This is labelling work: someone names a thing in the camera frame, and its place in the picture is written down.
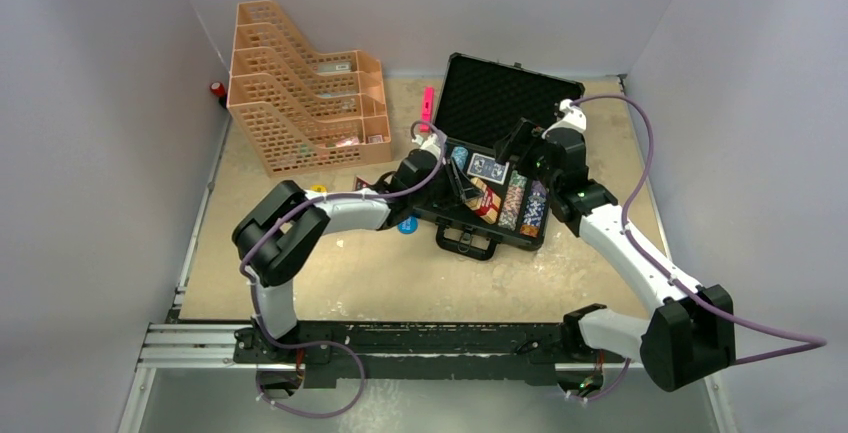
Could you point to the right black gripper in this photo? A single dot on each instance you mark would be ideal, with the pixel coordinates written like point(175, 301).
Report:
point(524, 137)

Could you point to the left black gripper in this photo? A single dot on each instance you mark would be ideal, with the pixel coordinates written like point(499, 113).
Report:
point(460, 189)

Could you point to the red playing card deck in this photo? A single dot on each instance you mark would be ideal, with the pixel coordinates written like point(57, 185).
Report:
point(484, 201)

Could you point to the blue playing card deck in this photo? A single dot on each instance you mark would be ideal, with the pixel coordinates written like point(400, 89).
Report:
point(487, 168)

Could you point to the black poker chip case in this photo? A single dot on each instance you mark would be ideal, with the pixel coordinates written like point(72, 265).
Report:
point(480, 102)

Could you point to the blue round button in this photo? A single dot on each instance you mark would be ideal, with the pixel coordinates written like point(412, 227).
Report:
point(408, 226)

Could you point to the red triangular dealer token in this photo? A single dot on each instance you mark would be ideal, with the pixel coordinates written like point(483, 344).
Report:
point(360, 183)

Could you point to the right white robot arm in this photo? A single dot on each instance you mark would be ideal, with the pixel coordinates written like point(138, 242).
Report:
point(688, 336)

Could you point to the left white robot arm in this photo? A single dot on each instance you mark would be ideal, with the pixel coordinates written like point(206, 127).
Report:
point(275, 240)

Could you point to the blue red chip row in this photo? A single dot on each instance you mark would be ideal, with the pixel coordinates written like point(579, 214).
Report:
point(459, 156)

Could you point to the blue orange chip row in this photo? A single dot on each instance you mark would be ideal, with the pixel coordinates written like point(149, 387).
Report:
point(534, 211)

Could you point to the pink marker pen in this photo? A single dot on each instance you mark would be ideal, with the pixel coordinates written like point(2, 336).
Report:
point(426, 109)

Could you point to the orange plastic file organizer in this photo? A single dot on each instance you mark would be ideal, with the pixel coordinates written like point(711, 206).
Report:
point(303, 110)

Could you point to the red emergency button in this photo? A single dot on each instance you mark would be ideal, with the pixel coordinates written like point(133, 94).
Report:
point(218, 90)

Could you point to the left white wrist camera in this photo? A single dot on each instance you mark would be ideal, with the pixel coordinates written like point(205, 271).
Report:
point(433, 143)

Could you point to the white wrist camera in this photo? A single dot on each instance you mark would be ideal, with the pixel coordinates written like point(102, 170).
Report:
point(433, 143)
point(569, 116)

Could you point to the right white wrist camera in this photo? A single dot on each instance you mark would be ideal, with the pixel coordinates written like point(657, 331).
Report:
point(569, 116)

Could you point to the black metal base rail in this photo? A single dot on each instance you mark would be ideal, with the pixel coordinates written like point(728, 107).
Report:
point(537, 354)

